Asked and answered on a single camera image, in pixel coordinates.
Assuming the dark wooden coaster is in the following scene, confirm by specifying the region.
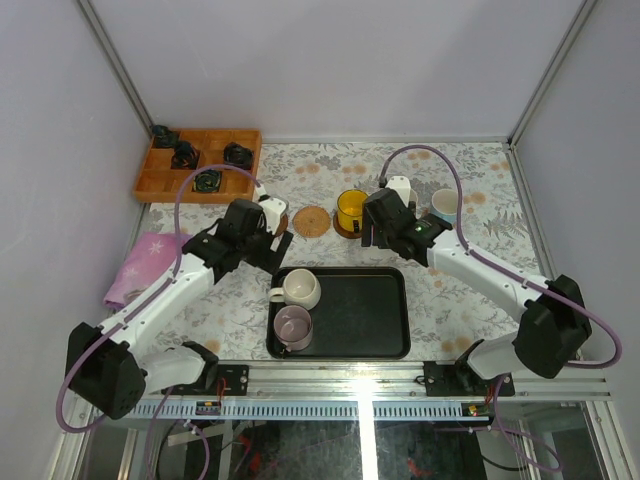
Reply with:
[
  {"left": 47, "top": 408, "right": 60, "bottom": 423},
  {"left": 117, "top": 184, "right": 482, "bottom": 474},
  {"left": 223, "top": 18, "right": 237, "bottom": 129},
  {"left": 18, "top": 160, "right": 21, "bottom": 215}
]
[
  {"left": 332, "top": 217, "right": 362, "bottom": 239},
  {"left": 276, "top": 215, "right": 289, "bottom": 237}
]

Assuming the yellow enamel mug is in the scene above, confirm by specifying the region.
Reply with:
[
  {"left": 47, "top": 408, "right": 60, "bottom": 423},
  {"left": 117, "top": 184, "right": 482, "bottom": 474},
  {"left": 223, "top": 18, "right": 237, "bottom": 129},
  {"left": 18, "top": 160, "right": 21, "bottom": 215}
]
[{"left": 337, "top": 189, "right": 368, "bottom": 234}]

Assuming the woven rattan coaster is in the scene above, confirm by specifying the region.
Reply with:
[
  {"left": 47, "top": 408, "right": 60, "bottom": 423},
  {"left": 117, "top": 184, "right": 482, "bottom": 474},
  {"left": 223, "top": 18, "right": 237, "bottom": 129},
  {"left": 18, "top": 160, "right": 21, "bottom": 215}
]
[{"left": 293, "top": 206, "right": 331, "bottom": 238}]

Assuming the cream white mug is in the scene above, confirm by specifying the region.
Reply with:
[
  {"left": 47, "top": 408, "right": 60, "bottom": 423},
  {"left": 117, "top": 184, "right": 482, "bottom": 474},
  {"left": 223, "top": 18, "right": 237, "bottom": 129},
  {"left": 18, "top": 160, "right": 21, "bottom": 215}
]
[{"left": 268, "top": 269, "right": 321, "bottom": 310}]

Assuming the light blue mug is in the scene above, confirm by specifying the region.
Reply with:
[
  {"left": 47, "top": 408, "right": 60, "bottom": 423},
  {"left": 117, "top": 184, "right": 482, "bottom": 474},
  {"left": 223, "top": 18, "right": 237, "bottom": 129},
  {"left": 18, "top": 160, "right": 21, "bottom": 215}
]
[{"left": 430, "top": 189, "right": 458, "bottom": 224}]

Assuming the lilac purple mug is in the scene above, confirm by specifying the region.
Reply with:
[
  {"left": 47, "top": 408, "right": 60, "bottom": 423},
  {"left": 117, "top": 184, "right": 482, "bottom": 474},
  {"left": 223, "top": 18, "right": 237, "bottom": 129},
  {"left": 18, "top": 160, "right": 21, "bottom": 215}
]
[{"left": 273, "top": 305, "right": 314, "bottom": 352}]

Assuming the black serving tray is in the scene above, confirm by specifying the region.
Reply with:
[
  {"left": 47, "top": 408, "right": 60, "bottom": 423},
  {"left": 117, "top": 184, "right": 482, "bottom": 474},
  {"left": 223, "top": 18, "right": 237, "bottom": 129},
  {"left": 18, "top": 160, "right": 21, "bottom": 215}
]
[{"left": 266, "top": 266, "right": 411, "bottom": 361}]

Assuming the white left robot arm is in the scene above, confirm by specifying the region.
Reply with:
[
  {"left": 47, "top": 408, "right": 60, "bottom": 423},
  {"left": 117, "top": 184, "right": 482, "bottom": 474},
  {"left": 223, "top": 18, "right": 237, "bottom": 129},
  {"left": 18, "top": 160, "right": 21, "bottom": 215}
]
[{"left": 62, "top": 195, "right": 293, "bottom": 420}]

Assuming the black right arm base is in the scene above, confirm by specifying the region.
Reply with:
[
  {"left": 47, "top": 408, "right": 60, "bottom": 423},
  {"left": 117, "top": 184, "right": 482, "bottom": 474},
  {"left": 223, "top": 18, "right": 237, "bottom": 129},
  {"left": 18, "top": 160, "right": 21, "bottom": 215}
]
[{"left": 413, "top": 361, "right": 500, "bottom": 397}]

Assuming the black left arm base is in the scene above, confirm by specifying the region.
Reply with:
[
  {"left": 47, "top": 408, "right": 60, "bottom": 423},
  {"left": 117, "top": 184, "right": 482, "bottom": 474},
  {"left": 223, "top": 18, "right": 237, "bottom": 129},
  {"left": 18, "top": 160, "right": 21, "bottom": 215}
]
[{"left": 199, "top": 364, "right": 250, "bottom": 398}]

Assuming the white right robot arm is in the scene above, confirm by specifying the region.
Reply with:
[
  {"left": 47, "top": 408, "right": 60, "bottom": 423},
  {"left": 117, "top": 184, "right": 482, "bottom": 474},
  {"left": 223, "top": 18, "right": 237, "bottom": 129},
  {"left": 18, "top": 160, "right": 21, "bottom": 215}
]
[{"left": 362, "top": 188, "right": 591, "bottom": 395}]

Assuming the black green rolled item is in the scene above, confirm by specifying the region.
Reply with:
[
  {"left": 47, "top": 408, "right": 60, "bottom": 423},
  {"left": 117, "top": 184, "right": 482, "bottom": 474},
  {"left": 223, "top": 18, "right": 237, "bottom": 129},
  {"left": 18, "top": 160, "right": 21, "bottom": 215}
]
[{"left": 192, "top": 170, "right": 222, "bottom": 194}]

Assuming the black rolled item right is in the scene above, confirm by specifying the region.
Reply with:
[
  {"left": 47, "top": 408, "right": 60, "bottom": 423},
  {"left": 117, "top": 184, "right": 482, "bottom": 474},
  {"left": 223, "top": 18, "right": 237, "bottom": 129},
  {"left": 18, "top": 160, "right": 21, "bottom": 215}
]
[{"left": 223, "top": 142, "right": 254, "bottom": 170}]

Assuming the purple princess print cloth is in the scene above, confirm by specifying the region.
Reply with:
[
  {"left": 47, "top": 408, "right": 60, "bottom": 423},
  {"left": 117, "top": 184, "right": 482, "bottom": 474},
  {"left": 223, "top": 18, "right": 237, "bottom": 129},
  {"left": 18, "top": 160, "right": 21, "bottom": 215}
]
[{"left": 103, "top": 232, "right": 177, "bottom": 311}]

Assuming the wooden compartment tray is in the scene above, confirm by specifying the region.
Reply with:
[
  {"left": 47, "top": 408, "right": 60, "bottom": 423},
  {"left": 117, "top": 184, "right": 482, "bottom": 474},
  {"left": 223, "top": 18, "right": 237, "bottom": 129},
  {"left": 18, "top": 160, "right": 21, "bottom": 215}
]
[{"left": 134, "top": 128, "right": 262, "bottom": 204}]

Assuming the black rolled item corner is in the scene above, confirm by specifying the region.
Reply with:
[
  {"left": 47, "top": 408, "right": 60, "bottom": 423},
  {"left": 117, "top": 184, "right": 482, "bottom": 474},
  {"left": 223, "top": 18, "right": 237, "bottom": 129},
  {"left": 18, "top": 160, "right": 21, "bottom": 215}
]
[{"left": 151, "top": 125, "right": 173, "bottom": 139}]

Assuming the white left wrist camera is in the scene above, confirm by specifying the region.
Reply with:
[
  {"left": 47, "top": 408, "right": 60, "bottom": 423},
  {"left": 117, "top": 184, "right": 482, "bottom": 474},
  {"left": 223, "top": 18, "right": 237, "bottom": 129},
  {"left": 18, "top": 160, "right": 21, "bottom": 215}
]
[{"left": 255, "top": 185, "right": 289, "bottom": 237}]

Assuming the left aluminium frame post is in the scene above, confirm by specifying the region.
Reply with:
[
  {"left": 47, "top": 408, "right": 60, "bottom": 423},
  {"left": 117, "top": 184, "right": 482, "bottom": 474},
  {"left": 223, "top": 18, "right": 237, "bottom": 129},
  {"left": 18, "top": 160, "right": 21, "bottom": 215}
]
[{"left": 74, "top": 0, "right": 153, "bottom": 136}]

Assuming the aluminium frame post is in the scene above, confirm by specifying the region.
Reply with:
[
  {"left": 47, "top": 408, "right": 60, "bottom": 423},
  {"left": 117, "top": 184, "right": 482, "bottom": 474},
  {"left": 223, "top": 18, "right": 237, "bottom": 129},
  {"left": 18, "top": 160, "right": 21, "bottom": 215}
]
[
  {"left": 506, "top": 0, "right": 600, "bottom": 149},
  {"left": 74, "top": 0, "right": 153, "bottom": 136}
]

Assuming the right aluminium frame post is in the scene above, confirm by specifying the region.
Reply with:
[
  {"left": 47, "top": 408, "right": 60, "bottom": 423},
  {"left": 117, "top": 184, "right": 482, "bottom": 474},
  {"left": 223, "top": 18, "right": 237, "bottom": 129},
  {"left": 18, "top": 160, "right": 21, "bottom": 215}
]
[{"left": 506, "top": 0, "right": 600, "bottom": 149}]

